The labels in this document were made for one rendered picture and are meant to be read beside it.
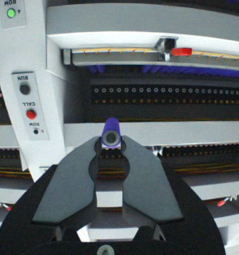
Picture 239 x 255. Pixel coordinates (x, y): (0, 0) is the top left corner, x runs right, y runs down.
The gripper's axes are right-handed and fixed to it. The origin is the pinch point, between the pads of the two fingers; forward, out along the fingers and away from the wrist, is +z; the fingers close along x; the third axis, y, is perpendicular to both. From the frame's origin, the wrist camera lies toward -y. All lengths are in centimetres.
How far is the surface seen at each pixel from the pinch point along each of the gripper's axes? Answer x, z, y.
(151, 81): 10.3, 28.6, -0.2
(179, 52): 8.0, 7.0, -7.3
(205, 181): 29.4, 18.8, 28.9
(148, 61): 6.5, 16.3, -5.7
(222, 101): 32.4, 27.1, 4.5
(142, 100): 8.0, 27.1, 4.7
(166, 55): 8.5, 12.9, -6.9
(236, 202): 51, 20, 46
